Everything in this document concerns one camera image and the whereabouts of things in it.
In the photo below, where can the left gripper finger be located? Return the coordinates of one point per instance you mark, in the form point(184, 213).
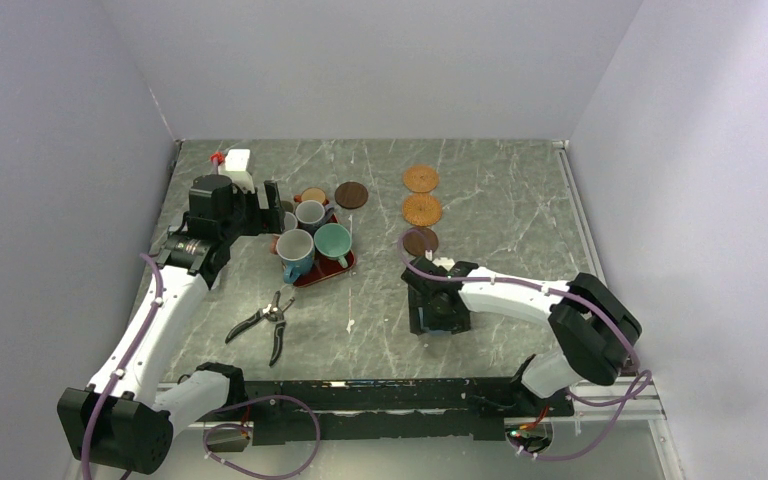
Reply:
point(272, 195)
point(275, 220)

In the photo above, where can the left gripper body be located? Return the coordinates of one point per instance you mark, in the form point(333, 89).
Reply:
point(248, 217)

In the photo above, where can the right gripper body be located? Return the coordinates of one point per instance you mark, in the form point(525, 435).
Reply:
point(433, 317)

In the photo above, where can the dark wood coaster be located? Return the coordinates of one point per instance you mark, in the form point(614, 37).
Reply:
point(351, 195)
point(417, 241)

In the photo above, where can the woven rattan coaster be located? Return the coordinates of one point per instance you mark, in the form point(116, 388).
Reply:
point(422, 209)
point(420, 178)

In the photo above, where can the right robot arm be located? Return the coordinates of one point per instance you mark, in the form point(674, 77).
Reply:
point(595, 333)

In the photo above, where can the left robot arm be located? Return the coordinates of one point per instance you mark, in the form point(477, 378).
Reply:
point(120, 419)

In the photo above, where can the orange red cup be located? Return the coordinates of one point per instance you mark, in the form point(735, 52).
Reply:
point(312, 194)

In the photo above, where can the teal green cup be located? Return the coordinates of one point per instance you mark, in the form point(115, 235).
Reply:
point(334, 241)

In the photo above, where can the dark blue white mug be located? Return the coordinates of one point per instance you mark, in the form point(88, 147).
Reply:
point(312, 214)

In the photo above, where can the red tray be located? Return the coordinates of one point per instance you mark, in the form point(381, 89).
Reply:
point(323, 267)

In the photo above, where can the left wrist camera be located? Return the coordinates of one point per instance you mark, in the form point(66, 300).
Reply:
point(234, 164)

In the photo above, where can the black handled pliers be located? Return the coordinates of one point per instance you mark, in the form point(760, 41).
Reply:
point(273, 313)

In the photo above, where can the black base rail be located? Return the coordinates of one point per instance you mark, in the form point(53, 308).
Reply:
point(303, 410)

